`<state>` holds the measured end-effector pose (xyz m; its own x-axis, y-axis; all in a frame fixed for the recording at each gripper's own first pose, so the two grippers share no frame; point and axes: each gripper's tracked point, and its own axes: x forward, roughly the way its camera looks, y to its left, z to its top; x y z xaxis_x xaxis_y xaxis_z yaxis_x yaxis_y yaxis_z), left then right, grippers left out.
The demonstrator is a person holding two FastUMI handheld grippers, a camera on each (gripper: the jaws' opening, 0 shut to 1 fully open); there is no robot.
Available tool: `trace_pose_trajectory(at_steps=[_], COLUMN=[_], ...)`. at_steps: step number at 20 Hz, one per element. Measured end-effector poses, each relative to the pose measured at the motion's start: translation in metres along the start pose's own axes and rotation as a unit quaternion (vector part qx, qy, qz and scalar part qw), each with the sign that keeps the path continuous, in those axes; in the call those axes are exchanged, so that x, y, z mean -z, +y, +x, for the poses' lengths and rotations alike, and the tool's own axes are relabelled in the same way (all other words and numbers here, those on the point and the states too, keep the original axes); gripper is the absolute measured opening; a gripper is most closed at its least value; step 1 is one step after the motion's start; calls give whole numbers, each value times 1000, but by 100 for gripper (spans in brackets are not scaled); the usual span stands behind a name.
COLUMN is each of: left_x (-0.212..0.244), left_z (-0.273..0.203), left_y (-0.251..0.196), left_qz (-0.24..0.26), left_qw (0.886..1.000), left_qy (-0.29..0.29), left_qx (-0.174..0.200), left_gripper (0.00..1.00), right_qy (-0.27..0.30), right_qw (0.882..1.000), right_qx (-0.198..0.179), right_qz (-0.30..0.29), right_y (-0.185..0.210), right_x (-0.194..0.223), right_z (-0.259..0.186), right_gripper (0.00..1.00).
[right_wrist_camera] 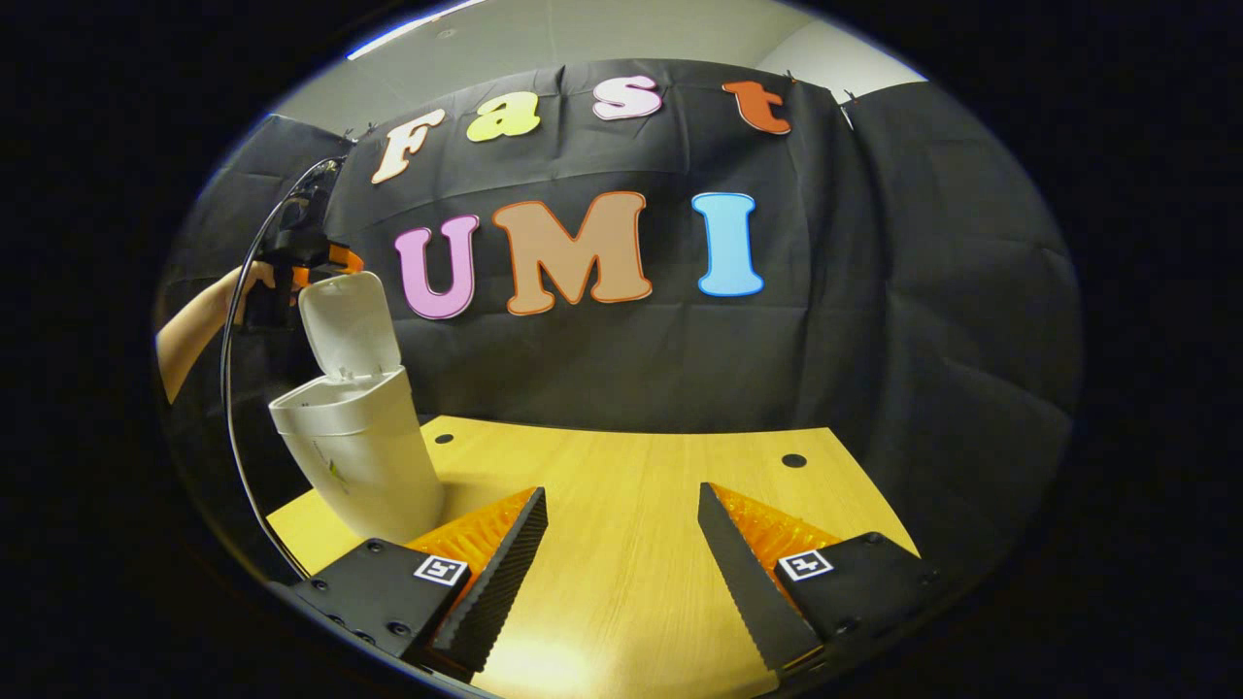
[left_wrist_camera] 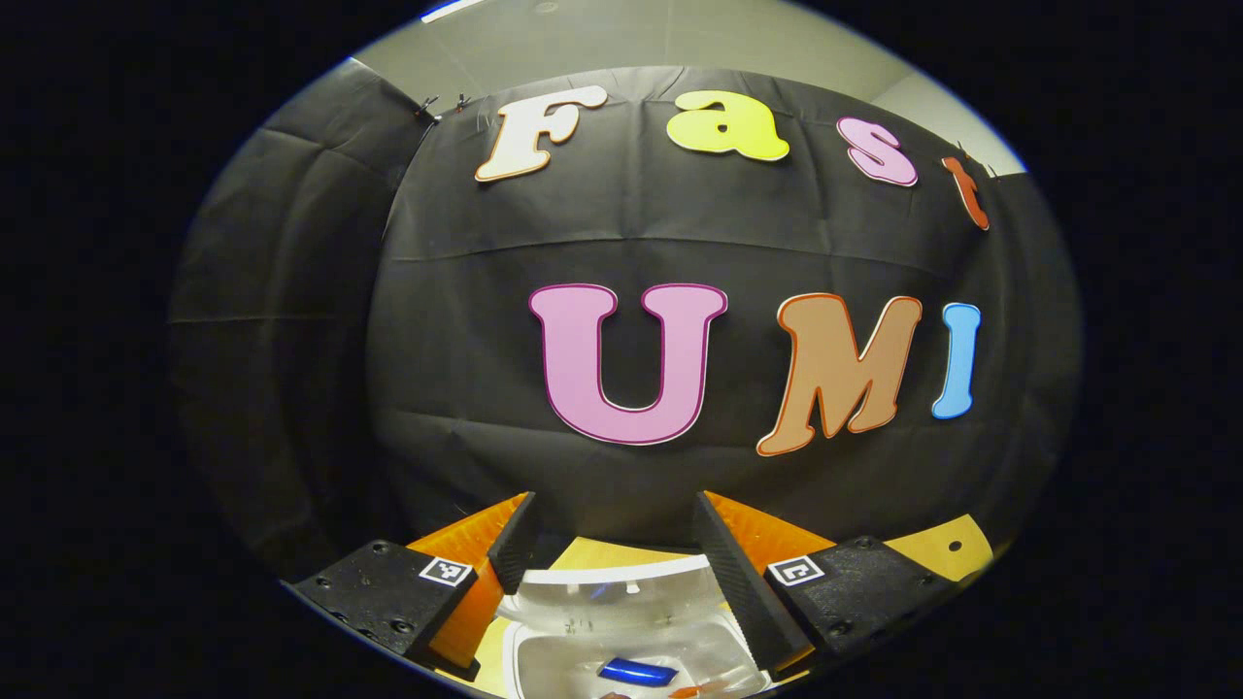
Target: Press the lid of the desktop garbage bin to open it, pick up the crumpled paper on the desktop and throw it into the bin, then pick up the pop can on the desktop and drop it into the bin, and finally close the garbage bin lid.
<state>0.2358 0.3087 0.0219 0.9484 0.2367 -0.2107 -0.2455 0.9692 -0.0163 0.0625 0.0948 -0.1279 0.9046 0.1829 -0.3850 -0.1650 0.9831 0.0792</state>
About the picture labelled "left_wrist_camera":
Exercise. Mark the black backdrop cloth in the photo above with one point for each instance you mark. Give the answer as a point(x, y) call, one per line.
point(621, 233)

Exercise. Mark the wooden desktop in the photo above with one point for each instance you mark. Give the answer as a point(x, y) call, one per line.
point(937, 553)

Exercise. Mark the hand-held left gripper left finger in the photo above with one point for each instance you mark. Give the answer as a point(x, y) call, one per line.
point(510, 549)

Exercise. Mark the white desktop garbage bin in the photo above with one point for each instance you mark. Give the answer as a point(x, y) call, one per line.
point(621, 597)

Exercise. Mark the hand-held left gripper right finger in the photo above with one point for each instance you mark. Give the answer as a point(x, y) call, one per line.
point(738, 582)

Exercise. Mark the orange paper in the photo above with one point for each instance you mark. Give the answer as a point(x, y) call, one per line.
point(688, 690)

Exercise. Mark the ceiling light panel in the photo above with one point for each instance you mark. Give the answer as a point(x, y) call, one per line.
point(452, 8)

